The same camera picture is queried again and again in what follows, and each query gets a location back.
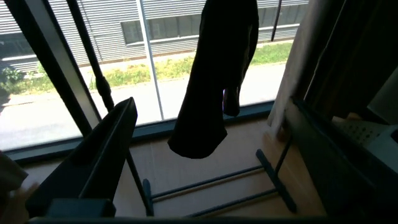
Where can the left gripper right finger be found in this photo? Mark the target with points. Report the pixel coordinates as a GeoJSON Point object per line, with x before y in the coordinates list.
{"type": "Point", "coordinates": [351, 186]}

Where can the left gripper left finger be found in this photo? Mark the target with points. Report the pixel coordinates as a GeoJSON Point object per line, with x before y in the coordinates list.
{"type": "Point", "coordinates": [99, 174]}

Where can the black garment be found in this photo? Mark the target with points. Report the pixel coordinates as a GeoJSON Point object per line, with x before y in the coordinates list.
{"type": "Point", "coordinates": [214, 77]}

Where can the white laundry basket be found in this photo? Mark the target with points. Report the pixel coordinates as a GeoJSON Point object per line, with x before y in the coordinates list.
{"type": "Point", "coordinates": [382, 146]}

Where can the black clothes rack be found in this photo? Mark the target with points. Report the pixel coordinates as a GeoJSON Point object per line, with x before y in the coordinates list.
{"type": "Point", "coordinates": [102, 87]}

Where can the window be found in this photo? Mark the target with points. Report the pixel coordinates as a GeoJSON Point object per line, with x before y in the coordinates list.
{"type": "Point", "coordinates": [46, 56]}

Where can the brown curtain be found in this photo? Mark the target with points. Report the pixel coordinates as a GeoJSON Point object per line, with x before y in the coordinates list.
{"type": "Point", "coordinates": [342, 56]}

